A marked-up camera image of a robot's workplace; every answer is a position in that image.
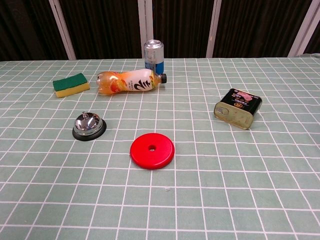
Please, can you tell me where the red plastic disc with hole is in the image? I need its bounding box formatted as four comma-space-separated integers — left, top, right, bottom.
129, 132, 176, 171

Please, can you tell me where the orange drink plastic bottle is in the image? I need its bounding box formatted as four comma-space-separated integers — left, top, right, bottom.
96, 68, 168, 96

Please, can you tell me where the black luncheon meat tin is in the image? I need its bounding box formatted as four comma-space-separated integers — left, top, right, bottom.
213, 87, 263, 131

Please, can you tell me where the silver and blue drink can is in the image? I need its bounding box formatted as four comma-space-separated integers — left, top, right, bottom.
143, 39, 165, 75

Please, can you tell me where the dark pleated curtain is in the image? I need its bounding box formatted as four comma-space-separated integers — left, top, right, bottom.
0, 0, 320, 62

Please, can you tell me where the silver call bell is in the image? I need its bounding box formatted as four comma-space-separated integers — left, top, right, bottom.
72, 111, 107, 143

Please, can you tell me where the green and yellow sponge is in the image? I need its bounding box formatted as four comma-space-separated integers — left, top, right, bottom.
52, 72, 91, 99

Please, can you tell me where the white frame post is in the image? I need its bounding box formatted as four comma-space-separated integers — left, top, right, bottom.
287, 0, 320, 58
48, 0, 77, 61
137, 0, 154, 60
205, 0, 223, 59

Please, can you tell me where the green white checked tablecloth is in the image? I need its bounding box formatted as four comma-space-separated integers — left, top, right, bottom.
0, 52, 320, 240

